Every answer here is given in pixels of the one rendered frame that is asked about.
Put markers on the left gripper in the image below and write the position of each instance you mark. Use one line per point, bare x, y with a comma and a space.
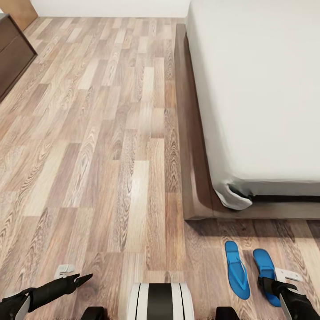
62, 286

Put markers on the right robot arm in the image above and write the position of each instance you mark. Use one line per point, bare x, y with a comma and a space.
295, 304

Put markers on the sandal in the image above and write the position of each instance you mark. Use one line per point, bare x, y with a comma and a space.
237, 275
266, 267

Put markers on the robot trunk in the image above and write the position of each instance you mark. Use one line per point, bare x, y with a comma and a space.
160, 301

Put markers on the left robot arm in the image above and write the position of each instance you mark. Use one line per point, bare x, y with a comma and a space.
18, 304

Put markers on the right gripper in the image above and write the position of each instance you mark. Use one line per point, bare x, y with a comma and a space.
270, 286

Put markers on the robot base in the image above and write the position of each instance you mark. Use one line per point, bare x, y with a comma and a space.
222, 313

